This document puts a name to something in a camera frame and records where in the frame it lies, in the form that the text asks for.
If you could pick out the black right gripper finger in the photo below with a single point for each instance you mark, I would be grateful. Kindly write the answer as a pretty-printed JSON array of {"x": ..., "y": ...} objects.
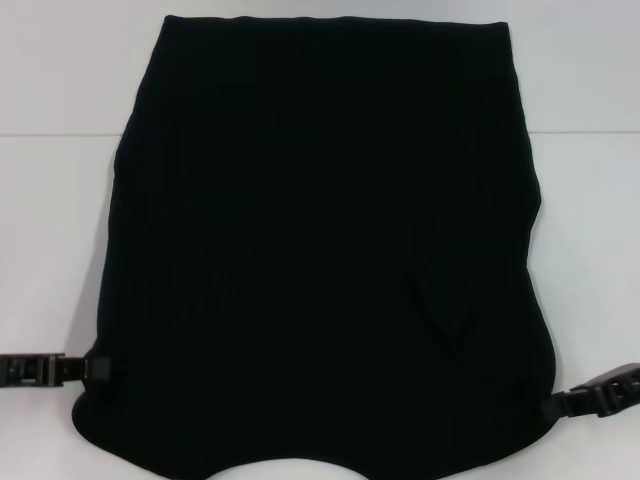
[{"x": 610, "y": 390}]

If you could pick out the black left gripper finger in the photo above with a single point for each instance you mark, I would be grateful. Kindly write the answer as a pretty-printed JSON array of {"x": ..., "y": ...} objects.
[{"x": 97, "y": 367}]

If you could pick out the black shirt with FREE print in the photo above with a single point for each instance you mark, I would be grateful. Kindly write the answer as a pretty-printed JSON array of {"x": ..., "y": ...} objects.
[{"x": 320, "y": 200}]

